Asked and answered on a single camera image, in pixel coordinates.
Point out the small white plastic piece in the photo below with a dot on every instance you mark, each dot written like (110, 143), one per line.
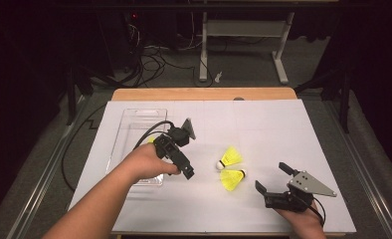
(219, 77)

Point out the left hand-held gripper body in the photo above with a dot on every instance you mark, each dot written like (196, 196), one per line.
(175, 137)

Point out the metal rail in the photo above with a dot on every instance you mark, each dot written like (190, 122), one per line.
(44, 186)
(366, 172)

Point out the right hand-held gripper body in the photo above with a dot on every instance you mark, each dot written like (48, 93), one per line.
(303, 186)

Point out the person's left hand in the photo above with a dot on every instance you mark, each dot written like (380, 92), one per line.
(147, 164)

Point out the black computer tower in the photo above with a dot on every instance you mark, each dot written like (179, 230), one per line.
(117, 40)

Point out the black metal stand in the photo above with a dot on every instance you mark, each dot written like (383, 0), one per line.
(72, 96)
(343, 99)

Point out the person's right hand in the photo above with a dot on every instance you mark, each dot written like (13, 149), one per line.
(305, 224)

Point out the white metal stand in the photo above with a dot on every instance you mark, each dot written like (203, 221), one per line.
(247, 28)

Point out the yellow plastic shuttlecock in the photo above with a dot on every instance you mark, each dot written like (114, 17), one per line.
(230, 181)
(232, 156)
(151, 139)

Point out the clear plastic box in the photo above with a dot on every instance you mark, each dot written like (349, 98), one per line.
(141, 122)

